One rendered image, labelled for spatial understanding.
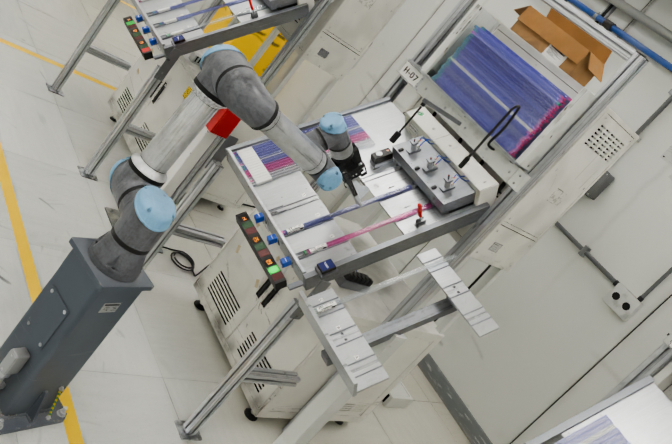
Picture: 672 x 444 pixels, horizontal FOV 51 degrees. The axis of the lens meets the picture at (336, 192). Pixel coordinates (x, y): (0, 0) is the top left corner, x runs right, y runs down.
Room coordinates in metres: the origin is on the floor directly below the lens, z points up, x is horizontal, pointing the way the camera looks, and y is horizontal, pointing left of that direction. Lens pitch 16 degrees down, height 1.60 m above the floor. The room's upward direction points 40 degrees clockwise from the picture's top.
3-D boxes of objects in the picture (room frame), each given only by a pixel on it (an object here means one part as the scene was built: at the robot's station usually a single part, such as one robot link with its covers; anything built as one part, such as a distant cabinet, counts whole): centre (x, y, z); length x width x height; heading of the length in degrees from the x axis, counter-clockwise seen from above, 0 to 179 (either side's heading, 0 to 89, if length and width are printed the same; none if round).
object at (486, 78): (2.66, -0.22, 1.52); 0.51 x 0.13 x 0.27; 49
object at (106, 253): (1.71, 0.34, 0.60); 0.15 x 0.15 x 0.10
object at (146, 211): (1.71, 0.34, 0.72); 0.13 x 0.12 x 0.14; 47
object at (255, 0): (3.59, 0.94, 0.66); 1.01 x 0.73 x 1.31; 139
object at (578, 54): (2.95, -0.34, 1.82); 0.68 x 0.30 x 0.20; 49
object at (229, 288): (2.79, -0.26, 0.31); 0.70 x 0.65 x 0.62; 49
